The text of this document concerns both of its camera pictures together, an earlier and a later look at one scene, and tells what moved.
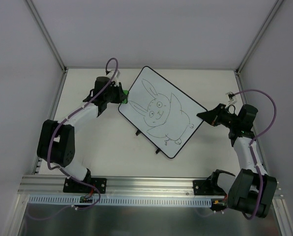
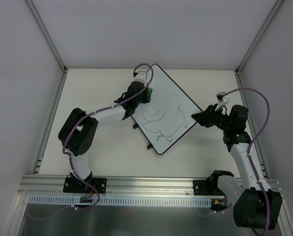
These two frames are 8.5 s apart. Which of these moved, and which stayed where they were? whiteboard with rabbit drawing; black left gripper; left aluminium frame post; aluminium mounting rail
Moved: black left gripper; whiteboard with rabbit drawing
Stayed: left aluminium frame post; aluminium mounting rail
